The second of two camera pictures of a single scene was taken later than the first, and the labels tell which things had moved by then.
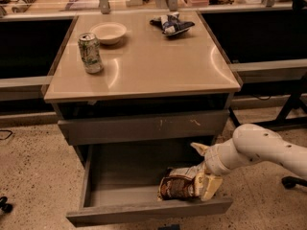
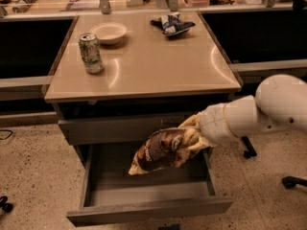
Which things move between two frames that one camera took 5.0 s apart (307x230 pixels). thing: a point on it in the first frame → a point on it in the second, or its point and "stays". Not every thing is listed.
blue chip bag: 171,24 stays
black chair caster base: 290,182 stays
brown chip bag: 178,183 → 159,150
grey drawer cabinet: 133,77 stays
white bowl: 108,33 stays
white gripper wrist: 213,160 → 213,123
